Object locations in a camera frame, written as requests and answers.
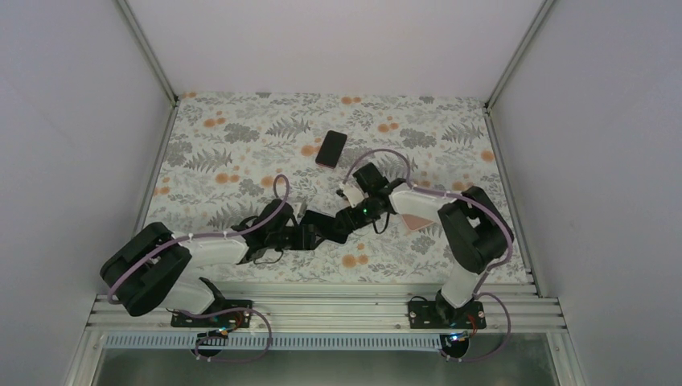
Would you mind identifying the aluminium front rail frame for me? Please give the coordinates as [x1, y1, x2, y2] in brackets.
[67, 282, 584, 385]

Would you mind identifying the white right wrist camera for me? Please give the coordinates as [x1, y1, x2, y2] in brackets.
[336, 183, 365, 208]

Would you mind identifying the pink phone case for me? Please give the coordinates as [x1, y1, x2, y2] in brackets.
[401, 215, 433, 234]

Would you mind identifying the black phone pink edge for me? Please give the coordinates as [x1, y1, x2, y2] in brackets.
[315, 130, 347, 169]

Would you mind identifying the grey slotted cable duct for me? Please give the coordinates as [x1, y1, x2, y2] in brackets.
[102, 331, 442, 351]

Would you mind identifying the floral patterned table mat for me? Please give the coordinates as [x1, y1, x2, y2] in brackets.
[146, 92, 510, 284]

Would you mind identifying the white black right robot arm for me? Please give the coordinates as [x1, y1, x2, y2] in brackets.
[335, 163, 514, 327]

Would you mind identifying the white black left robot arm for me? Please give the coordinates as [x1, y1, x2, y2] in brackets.
[100, 199, 325, 326]

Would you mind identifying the black phone teal edge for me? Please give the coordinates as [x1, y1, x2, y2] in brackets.
[301, 210, 348, 244]

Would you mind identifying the aluminium corner post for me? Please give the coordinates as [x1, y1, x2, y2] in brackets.
[114, 0, 179, 107]
[484, 0, 556, 114]

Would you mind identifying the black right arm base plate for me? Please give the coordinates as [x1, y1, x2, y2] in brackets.
[407, 298, 487, 330]

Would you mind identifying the left aluminium corner post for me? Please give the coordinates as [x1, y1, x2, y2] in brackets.
[114, 0, 179, 107]

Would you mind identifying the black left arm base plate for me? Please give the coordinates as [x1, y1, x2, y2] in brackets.
[170, 299, 253, 330]

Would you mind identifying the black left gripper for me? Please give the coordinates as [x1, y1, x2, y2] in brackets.
[266, 224, 324, 250]

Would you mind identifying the right aluminium corner post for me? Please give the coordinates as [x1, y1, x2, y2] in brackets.
[484, 0, 556, 114]

